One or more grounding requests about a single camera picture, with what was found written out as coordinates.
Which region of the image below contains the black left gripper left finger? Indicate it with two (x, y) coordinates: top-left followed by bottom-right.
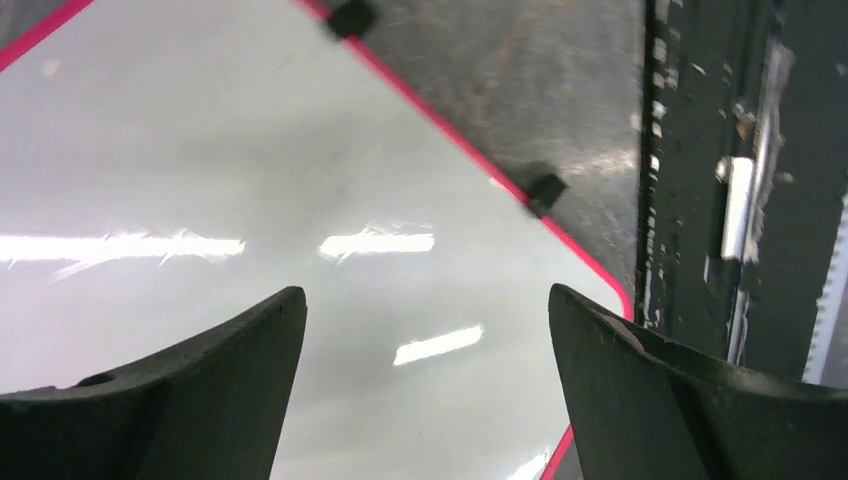
(1, 286), (307, 479)

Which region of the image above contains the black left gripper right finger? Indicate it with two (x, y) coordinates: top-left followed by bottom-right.
(548, 284), (847, 479)

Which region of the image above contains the white board with pink rim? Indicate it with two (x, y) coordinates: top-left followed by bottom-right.
(1, 1), (624, 479)

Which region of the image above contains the black board clip near corner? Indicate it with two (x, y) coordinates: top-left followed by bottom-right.
(524, 173), (569, 218)

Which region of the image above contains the black board clip far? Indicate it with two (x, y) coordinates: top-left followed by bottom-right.
(324, 0), (379, 40)

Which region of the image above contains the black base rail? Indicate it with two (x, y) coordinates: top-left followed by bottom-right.
(635, 1), (847, 388)

